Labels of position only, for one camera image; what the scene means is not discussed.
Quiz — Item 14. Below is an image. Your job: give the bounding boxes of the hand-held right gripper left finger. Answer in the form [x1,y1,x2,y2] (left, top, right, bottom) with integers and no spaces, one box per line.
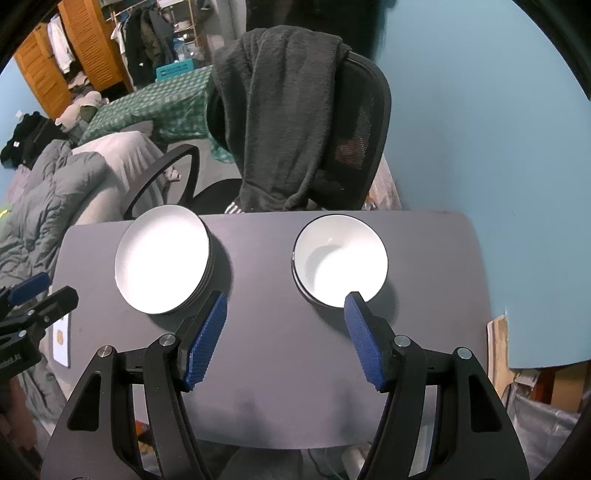
[39,290,228,480]

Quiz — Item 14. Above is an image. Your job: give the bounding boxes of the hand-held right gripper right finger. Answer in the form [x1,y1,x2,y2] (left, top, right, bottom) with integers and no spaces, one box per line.
[344,291,529,480]

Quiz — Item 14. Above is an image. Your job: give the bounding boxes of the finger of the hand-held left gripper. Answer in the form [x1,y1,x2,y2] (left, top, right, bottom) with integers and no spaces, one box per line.
[8,271,51,306]
[25,285,79,331]

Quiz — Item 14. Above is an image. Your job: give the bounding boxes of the small white bowl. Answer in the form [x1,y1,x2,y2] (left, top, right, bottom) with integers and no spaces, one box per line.
[292,265,335,309]
[292,215,389,308]

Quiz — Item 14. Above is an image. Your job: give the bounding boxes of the large white black-rimmed plate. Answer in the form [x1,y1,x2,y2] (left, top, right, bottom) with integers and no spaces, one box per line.
[115,205,211,315]

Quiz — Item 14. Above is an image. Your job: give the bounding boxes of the person's left hand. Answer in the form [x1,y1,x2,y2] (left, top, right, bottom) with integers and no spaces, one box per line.
[0,378,38,452]

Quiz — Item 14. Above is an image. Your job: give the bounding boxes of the light blue smartphone with stickers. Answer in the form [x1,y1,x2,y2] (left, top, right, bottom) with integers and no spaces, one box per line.
[52,314,71,368]

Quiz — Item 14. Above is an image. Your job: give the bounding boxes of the grey duvet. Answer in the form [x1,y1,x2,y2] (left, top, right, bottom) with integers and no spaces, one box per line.
[0,138,112,425]

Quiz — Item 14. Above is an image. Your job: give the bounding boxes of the wooden board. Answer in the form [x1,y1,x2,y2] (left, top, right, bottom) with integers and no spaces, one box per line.
[487,316,513,403]

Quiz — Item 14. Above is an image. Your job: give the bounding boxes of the black clothes pile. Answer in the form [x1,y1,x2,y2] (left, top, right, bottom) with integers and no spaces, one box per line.
[0,112,62,169]

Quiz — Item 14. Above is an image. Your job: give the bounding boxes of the light grey blanket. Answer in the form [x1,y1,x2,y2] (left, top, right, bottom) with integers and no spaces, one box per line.
[71,131,170,227]

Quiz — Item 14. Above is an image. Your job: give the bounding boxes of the beige clothes pile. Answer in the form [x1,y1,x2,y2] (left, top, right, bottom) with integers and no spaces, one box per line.
[55,90,110,136]

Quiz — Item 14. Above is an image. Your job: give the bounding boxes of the grey plastic bag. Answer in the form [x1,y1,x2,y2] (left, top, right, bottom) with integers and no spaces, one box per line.
[503,383,583,479]

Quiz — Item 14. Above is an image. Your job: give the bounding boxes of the cardboard box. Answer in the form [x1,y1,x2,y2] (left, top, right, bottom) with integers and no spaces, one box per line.
[508,362,591,412]

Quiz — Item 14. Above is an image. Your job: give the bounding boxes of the green checked blanket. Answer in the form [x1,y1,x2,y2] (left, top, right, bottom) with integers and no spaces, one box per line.
[78,65,223,149]

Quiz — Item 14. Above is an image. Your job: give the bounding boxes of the black office chair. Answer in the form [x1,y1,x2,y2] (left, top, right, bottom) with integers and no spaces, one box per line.
[122,51,393,220]

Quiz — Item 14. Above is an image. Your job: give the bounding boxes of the dark grey fleece garment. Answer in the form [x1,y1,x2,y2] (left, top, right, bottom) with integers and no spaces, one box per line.
[210,25,352,214]

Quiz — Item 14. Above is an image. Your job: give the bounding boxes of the white hanging garment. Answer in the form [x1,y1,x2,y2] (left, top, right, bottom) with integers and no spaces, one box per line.
[46,16,77,75]

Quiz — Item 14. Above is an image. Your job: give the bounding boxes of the wooden louvred wardrobe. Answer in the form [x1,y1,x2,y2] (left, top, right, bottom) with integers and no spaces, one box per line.
[14,0,136,121]

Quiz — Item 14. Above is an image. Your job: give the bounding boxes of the teal plastic crate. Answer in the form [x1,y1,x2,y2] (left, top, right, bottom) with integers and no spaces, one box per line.
[154,62,204,82]

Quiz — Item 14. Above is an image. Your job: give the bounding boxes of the dark hanging jackets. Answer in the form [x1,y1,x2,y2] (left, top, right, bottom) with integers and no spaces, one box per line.
[124,8,177,88]

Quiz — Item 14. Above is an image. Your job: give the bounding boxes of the wooden shelf rack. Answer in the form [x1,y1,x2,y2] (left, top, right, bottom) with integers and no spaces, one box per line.
[157,0,209,62]

